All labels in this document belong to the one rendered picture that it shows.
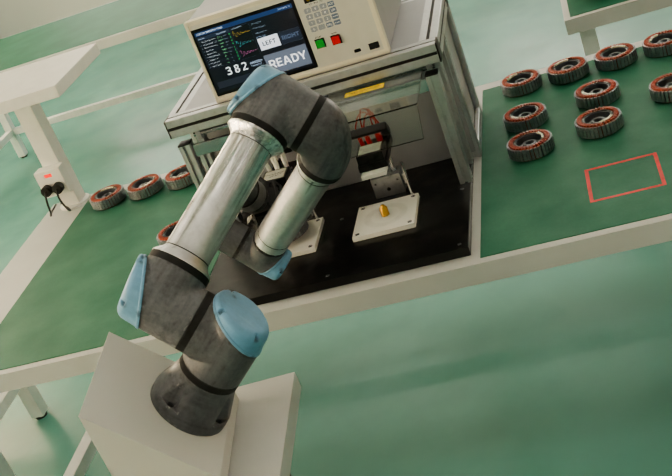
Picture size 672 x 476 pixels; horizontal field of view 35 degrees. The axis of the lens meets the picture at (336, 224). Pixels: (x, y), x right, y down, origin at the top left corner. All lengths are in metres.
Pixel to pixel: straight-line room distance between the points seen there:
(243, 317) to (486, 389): 1.41
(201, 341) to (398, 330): 1.76
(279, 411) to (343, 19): 0.92
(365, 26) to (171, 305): 0.90
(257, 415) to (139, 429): 0.26
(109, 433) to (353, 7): 1.11
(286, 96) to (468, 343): 1.59
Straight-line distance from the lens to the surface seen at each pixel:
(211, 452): 1.91
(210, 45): 2.50
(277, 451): 1.91
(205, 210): 1.87
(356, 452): 3.09
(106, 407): 1.87
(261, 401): 2.05
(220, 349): 1.83
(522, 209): 2.36
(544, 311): 3.38
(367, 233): 2.41
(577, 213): 2.29
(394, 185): 2.56
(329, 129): 1.93
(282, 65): 2.48
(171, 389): 1.90
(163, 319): 1.83
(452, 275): 2.23
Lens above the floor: 1.84
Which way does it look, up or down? 25 degrees down
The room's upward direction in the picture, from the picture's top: 21 degrees counter-clockwise
